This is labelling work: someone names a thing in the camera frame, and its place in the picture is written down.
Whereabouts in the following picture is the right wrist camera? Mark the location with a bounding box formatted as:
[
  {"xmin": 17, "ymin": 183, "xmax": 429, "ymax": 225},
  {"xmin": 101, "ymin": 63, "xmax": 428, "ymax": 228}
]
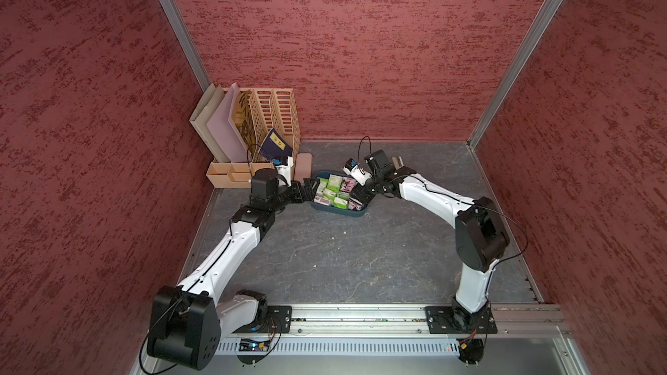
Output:
[{"xmin": 343, "ymin": 150, "xmax": 396, "ymax": 186}]

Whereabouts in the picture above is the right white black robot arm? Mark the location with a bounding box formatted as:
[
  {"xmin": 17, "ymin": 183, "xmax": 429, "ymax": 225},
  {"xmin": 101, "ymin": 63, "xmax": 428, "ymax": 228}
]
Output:
[{"xmin": 345, "ymin": 167, "xmax": 510, "ymax": 331}]

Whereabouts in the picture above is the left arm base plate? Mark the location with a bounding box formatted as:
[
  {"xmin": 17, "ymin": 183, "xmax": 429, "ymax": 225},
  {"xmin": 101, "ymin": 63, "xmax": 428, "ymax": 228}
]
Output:
[{"xmin": 234, "ymin": 305, "xmax": 293, "ymax": 334}]

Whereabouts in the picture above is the aluminium front rail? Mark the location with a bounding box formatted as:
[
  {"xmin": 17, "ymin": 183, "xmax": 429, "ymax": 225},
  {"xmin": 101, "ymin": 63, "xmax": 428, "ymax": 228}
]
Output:
[{"xmin": 148, "ymin": 301, "xmax": 571, "ymax": 339}]

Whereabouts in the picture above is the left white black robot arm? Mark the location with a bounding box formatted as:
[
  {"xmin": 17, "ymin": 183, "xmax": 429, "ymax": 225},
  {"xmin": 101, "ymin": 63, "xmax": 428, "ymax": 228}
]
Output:
[{"xmin": 140, "ymin": 169, "xmax": 320, "ymax": 370}]

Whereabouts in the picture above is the pink pencil case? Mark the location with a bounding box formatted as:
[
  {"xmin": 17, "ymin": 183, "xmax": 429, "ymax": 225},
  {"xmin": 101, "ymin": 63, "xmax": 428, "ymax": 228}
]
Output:
[{"xmin": 294, "ymin": 153, "xmax": 313, "ymax": 182}]

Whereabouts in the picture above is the dark blue booklet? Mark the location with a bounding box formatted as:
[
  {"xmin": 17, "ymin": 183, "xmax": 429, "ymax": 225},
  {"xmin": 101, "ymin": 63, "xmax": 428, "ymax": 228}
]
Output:
[{"xmin": 258, "ymin": 128, "xmax": 294, "ymax": 163}]

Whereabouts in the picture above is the teal plastic storage box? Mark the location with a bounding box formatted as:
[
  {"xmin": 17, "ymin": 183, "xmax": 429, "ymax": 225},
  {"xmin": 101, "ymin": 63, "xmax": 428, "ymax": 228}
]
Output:
[{"xmin": 310, "ymin": 170, "xmax": 368, "ymax": 218}]

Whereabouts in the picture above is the green tissue pack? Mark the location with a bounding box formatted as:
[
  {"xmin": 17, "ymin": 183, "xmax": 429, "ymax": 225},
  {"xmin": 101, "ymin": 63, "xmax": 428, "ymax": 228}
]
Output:
[
  {"xmin": 316, "ymin": 177, "xmax": 328, "ymax": 196},
  {"xmin": 322, "ymin": 189, "xmax": 337, "ymax": 201},
  {"xmin": 333, "ymin": 197, "xmax": 348, "ymax": 209},
  {"xmin": 327, "ymin": 175, "xmax": 343, "ymax": 192}
]

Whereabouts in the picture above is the pink tissue pack bottom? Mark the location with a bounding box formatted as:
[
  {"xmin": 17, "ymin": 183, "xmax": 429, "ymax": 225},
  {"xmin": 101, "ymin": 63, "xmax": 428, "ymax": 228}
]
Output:
[{"xmin": 347, "ymin": 199, "xmax": 363, "ymax": 211}]

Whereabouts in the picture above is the beige folder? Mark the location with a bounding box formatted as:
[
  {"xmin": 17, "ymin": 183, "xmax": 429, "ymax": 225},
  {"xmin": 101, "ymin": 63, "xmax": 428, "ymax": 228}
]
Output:
[{"xmin": 189, "ymin": 83, "xmax": 229, "ymax": 163}]

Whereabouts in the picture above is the gold patterned book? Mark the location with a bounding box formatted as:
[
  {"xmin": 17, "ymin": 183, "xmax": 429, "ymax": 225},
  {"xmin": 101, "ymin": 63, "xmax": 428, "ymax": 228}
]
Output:
[{"xmin": 233, "ymin": 90, "xmax": 256, "ymax": 148}]

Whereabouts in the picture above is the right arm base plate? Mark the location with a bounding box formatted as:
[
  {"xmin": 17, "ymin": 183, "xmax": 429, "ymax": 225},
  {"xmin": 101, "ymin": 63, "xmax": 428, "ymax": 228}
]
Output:
[{"xmin": 424, "ymin": 306, "xmax": 498, "ymax": 335}]

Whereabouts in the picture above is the lilac folder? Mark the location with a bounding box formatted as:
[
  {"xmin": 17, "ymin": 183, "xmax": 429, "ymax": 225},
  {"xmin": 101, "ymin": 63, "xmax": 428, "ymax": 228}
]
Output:
[{"xmin": 208, "ymin": 83, "xmax": 248, "ymax": 163}]

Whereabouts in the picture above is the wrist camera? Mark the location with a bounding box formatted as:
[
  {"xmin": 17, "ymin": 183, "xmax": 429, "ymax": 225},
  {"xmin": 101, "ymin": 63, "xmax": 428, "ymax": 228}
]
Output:
[
  {"xmin": 343, "ymin": 150, "xmax": 396, "ymax": 186},
  {"xmin": 251, "ymin": 156, "xmax": 295, "ymax": 201}
]

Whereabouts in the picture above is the pink tissue pack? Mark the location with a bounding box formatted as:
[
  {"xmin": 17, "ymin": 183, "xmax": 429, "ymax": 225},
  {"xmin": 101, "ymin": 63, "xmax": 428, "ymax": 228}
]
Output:
[
  {"xmin": 314, "ymin": 195, "xmax": 332, "ymax": 207},
  {"xmin": 347, "ymin": 199, "xmax": 363, "ymax": 211},
  {"xmin": 340, "ymin": 177, "xmax": 357, "ymax": 194}
]

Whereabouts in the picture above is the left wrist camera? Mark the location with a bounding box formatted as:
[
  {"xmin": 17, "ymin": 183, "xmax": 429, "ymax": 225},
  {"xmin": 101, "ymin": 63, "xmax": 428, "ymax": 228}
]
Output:
[{"xmin": 251, "ymin": 156, "xmax": 295, "ymax": 201}]

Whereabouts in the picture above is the beige stapler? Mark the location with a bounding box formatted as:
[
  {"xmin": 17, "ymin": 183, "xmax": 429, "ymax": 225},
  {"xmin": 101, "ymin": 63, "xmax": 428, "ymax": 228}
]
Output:
[{"xmin": 392, "ymin": 156, "xmax": 405, "ymax": 169}]

